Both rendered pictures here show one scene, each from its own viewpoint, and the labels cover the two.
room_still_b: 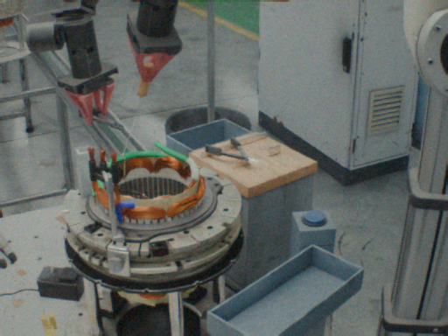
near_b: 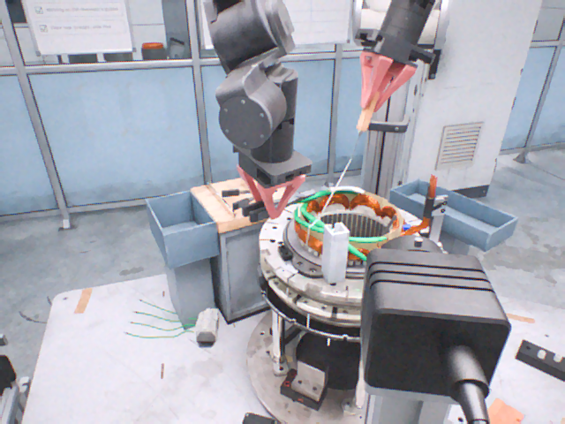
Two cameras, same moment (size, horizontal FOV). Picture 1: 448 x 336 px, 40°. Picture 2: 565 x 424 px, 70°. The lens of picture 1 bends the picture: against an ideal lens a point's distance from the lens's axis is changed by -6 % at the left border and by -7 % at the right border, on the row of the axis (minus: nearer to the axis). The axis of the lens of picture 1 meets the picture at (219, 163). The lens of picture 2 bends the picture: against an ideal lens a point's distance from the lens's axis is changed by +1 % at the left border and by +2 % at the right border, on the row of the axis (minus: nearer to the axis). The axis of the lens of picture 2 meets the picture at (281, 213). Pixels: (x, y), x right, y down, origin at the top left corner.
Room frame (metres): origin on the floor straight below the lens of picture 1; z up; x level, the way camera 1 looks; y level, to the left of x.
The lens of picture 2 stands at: (1.01, 0.74, 1.49)
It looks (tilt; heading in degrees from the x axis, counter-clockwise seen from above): 30 degrees down; 279
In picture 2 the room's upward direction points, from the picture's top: straight up
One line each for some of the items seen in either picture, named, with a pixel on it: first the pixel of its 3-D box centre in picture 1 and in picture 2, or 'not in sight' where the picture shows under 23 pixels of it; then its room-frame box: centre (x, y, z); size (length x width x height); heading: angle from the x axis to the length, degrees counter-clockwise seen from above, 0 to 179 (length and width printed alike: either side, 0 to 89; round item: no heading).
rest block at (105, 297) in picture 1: (108, 291); (310, 377); (1.04, 0.23, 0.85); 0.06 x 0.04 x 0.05; 161
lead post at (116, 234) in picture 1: (115, 207); (433, 228); (0.86, 0.16, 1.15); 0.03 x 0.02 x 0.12; 21
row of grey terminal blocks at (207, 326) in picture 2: not in sight; (207, 324); (1.29, 0.09, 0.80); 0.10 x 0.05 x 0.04; 100
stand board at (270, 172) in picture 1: (252, 162); (244, 200); (1.23, -0.07, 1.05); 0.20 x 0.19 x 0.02; 37
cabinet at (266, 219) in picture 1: (250, 220); (247, 250); (1.23, -0.07, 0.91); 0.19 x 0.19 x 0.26; 37
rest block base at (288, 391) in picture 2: (111, 302); (304, 389); (1.05, 0.23, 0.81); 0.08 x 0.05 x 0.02; 161
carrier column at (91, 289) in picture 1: (92, 297); (365, 367); (0.95, 0.24, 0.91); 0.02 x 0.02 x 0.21
